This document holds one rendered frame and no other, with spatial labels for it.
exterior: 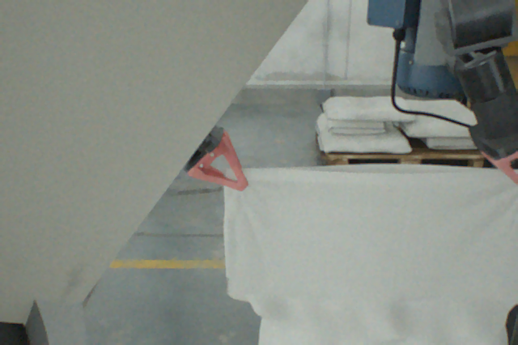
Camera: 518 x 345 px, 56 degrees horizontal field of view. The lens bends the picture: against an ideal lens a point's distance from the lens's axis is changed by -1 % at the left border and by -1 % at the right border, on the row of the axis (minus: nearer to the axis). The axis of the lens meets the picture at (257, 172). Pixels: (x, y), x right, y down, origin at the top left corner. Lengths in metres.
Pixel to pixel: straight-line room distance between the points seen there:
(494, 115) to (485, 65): 0.07
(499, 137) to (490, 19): 0.15
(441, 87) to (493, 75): 0.31
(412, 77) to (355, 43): 4.81
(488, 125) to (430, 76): 0.29
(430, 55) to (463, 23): 0.28
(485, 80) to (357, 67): 5.17
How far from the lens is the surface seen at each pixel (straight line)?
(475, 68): 0.66
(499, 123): 0.69
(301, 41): 5.69
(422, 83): 0.97
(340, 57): 5.77
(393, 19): 0.91
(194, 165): 0.64
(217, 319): 2.11
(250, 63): 0.15
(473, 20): 0.65
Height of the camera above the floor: 1.28
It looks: 21 degrees down
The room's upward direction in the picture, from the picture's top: straight up
